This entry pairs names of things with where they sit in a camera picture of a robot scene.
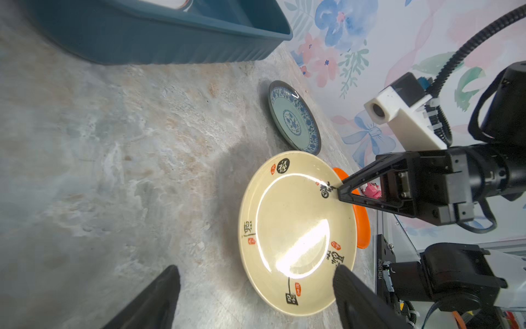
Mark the pink small toy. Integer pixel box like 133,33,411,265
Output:
362,182,382,200

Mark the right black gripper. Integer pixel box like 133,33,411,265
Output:
338,150,477,226

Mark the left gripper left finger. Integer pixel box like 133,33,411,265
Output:
103,265,181,329

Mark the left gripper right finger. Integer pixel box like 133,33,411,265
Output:
333,265,411,329

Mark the black corrugated cable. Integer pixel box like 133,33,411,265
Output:
425,3,526,147

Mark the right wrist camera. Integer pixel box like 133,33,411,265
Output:
364,72,447,152

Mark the orange plate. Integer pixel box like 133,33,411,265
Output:
333,167,371,249

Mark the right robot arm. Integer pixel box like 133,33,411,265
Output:
333,62,525,328

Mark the cream yellow plate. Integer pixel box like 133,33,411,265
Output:
238,151,358,317

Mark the teal plastic bin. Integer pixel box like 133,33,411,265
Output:
20,1,293,65

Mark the blue patterned green plate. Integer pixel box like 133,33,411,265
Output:
268,80,322,156

